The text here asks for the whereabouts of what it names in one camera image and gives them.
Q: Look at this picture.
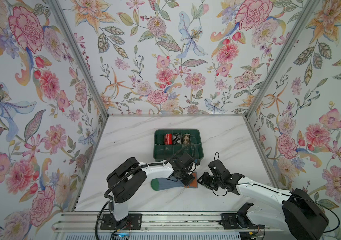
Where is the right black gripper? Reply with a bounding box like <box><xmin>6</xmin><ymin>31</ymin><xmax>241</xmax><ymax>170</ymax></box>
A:
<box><xmin>195</xmin><ymin>171</ymin><xmax>222</xmax><ymax>190</ymax></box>

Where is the blue green orange sock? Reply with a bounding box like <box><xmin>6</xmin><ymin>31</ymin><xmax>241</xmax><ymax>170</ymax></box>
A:
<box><xmin>150</xmin><ymin>177</ymin><xmax>198</xmax><ymax>191</ymax></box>

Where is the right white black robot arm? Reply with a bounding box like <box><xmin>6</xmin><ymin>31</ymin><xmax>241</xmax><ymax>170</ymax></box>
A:
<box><xmin>197</xmin><ymin>160</ymin><xmax>329</xmax><ymax>240</ymax></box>

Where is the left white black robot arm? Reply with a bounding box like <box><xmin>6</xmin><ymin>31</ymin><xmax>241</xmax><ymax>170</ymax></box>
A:
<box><xmin>104</xmin><ymin>153</ymin><xmax>199</xmax><ymax>222</ymax></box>

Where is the brown patterned rolled sock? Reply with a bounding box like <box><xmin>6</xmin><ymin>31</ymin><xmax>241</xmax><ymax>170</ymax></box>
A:
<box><xmin>182</xmin><ymin>134</ymin><xmax>191</xmax><ymax>145</ymax></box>

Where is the black white patterned rolled sock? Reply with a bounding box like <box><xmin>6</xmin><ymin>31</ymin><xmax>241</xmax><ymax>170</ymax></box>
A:
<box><xmin>172</xmin><ymin>133</ymin><xmax>182</xmax><ymax>145</ymax></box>

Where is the green plastic divider tray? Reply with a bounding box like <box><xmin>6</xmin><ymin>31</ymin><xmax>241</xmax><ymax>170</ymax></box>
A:
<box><xmin>153</xmin><ymin>129</ymin><xmax>204</xmax><ymax>163</ymax></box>

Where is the red rolled sock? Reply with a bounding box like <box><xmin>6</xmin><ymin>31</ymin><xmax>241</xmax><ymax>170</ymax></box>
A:
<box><xmin>164</xmin><ymin>133</ymin><xmax>173</xmax><ymax>145</ymax></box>

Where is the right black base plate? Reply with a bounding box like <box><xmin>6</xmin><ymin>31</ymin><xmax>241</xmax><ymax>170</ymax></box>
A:
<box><xmin>218</xmin><ymin>203</ymin><xmax>264</xmax><ymax>230</ymax></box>

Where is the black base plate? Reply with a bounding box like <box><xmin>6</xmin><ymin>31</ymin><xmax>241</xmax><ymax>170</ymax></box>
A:
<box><xmin>100</xmin><ymin>214</ymin><xmax>142</xmax><ymax>230</ymax></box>
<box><xmin>218</xmin><ymin>203</ymin><xmax>264</xmax><ymax>230</ymax></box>

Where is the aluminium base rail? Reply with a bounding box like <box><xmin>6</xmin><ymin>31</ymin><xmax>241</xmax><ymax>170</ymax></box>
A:
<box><xmin>52</xmin><ymin>212</ymin><xmax>281</xmax><ymax>233</ymax></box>

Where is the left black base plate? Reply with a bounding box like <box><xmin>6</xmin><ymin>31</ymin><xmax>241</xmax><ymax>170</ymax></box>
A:
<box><xmin>100</xmin><ymin>214</ymin><xmax>142</xmax><ymax>230</ymax></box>

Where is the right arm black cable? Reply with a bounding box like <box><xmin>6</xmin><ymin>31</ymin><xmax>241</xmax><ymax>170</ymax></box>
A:
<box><xmin>212</xmin><ymin>151</ymin><xmax>341</xmax><ymax>234</ymax></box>

